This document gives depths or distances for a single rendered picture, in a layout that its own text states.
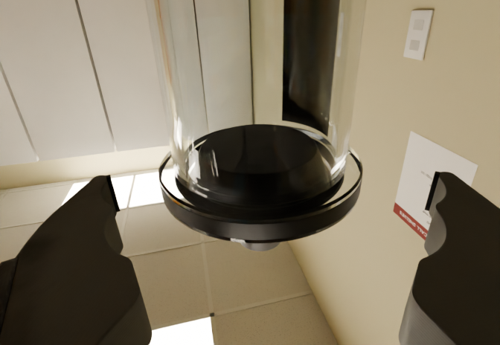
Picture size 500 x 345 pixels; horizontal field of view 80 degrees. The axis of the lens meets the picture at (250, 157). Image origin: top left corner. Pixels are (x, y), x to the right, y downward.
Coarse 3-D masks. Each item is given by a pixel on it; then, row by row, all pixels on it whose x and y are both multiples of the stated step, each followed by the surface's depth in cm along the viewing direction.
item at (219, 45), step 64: (192, 0) 9; (256, 0) 9; (320, 0) 9; (192, 64) 10; (256, 64) 10; (320, 64) 10; (192, 128) 12; (256, 128) 11; (320, 128) 12; (192, 192) 14; (256, 192) 12; (320, 192) 13
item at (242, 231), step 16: (176, 208) 13; (336, 208) 13; (192, 224) 13; (208, 224) 12; (224, 224) 12; (240, 224) 12; (272, 224) 12; (288, 224) 12; (304, 224) 12; (320, 224) 13
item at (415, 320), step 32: (448, 192) 10; (448, 224) 8; (480, 224) 8; (448, 256) 7; (480, 256) 7; (416, 288) 6; (448, 288) 6; (480, 288) 6; (416, 320) 6; (448, 320) 6; (480, 320) 6
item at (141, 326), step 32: (96, 192) 10; (64, 224) 9; (96, 224) 9; (32, 256) 8; (64, 256) 8; (96, 256) 8; (32, 288) 7; (64, 288) 7; (96, 288) 7; (128, 288) 7; (32, 320) 6; (64, 320) 6; (96, 320) 6; (128, 320) 6
